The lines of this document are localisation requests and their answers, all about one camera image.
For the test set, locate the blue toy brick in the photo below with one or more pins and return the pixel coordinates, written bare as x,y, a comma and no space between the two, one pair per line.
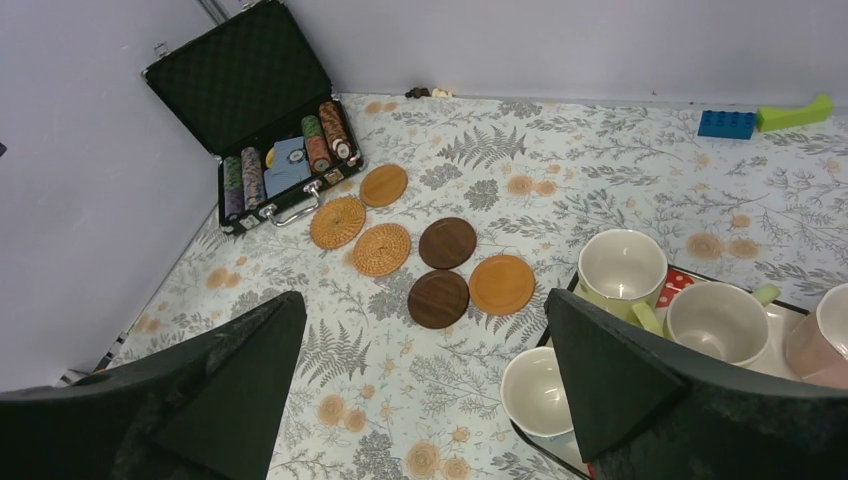
727,124

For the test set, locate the blue handled white mug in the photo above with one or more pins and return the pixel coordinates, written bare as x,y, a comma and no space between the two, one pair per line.
533,395

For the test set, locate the dark wooden coaster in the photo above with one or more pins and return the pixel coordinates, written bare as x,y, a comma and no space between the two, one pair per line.
438,299
447,243

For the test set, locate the light wooden coaster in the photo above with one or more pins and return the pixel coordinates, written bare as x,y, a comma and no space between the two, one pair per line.
383,186
502,285

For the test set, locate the green toy block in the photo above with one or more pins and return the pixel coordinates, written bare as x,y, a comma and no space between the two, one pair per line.
771,118

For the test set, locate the woven rattan coaster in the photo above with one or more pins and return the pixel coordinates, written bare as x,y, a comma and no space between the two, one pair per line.
337,223
381,250

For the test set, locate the black poker chip case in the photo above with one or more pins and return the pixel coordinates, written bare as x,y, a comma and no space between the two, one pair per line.
253,92

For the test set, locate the floral tablecloth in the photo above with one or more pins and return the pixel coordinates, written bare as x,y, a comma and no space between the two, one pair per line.
375,396

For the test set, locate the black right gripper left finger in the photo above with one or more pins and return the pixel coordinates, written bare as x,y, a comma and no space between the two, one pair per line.
206,408

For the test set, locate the light green ceramic mug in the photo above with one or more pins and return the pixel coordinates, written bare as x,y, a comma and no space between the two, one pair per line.
721,320

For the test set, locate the pink ceramic mug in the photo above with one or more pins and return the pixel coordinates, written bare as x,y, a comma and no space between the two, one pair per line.
816,349

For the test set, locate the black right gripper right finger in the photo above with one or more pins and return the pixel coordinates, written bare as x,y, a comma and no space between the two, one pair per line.
644,407

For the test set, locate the small dark object by wall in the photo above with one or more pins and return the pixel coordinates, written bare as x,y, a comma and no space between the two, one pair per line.
417,93

